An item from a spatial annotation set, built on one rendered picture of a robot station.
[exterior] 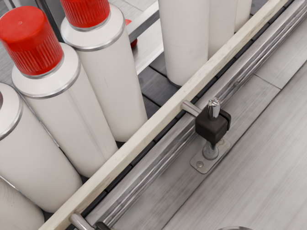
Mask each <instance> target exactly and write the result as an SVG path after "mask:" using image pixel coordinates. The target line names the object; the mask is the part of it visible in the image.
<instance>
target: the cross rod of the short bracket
mask: <svg viewBox="0 0 307 230"><path fill-rule="evenodd" d="M180 108H181V109H182V110H183V111H185V112H186V113H188V114H189V115H191V116H192V117H194V118H196V117H197V116H198V115H199V114H200V113H201V112H202V110H201V109H200V108H198V107H197V106H195V105H194V104H192V103H191V102H189V101H188V100H184V101H183V102H182V104H181V106H180Z"/></svg>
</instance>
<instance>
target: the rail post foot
mask: <svg viewBox="0 0 307 230"><path fill-rule="evenodd" d="M230 147H231V142H230V141H228V140H227V139H226V138H224V137H222V139H221V140H220V141H219V142H218V143H217V144H216V152H215V154H214V155H212V156H210V155H207V153H206V144H205V145H204V146H203V147H202V148H201V149H200V150H199V151H198V152H197V153H196V155H195V156H194V157H192V158H191V160H190V165H191V166H192V167H193V168H194V169H195V170H197V171H198V172H199V173H201V174H207V173H208V172H209V171H210V169H211V168H212V167H213V166H214V165H215V164H216V163H217V162H218V161H219V160H220V158H221V157H222V156H223V155H224V154H225V153H226V152H227V151H228V150H229V148H230Z"/></svg>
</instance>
